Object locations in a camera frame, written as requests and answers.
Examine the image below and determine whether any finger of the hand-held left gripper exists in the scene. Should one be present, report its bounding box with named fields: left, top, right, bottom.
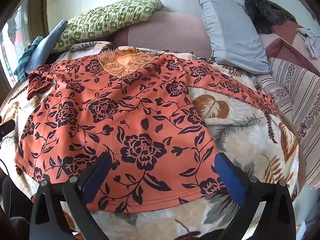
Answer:
left=0, top=119, right=16, bottom=140

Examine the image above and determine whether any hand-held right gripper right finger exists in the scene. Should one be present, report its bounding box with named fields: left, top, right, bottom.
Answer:
left=214, top=152, right=297, bottom=240

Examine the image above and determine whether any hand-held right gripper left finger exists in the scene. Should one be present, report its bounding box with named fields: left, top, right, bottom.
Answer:
left=29, top=152, right=112, bottom=240

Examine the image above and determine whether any orange floral shirt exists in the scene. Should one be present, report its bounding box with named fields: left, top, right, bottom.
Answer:
left=14, top=50, right=278, bottom=214

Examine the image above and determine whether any leaf print plush blanket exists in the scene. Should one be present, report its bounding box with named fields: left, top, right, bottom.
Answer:
left=0, top=41, right=300, bottom=240

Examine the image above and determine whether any teal striped cloth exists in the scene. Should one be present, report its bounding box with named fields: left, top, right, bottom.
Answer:
left=14, top=36, right=44, bottom=82

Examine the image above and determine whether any window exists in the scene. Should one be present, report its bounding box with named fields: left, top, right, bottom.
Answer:
left=0, top=0, right=48, bottom=87

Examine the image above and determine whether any plain blue cloth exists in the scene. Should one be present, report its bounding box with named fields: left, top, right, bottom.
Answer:
left=24, top=19, right=68, bottom=77

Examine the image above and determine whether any striped floral blanket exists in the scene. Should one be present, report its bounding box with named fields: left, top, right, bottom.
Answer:
left=255, top=56, right=320, bottom=190

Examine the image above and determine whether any green checked pillow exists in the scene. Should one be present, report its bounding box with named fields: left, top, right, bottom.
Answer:
left=53, top=0, right=163, bottom=54

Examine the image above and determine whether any pale grey crumpled cloth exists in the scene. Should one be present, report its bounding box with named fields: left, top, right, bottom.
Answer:
left=296, top=27, right=320, bottom=60

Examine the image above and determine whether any mauve patchwork bed sheet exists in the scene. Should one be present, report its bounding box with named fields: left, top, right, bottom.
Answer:
left=114, top=9, right=320, bottom=67

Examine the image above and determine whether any dark furry cloth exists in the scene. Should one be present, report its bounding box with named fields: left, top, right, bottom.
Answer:
left=244, top=0, right=288, bottom=35

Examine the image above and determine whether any black cable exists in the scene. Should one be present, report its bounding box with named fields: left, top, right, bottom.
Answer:
left=0, top=158, right=12, bottom=190

